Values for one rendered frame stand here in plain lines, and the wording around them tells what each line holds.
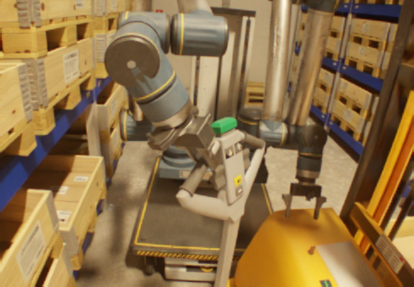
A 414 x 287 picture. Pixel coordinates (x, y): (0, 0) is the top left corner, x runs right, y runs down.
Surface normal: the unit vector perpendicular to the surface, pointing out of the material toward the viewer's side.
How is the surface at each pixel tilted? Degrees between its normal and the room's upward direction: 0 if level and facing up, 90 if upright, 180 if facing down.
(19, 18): 90
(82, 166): 90
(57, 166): 90
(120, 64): 101
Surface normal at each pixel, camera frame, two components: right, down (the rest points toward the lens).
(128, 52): 0.14, 0.58
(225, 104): 0.00, 0.41
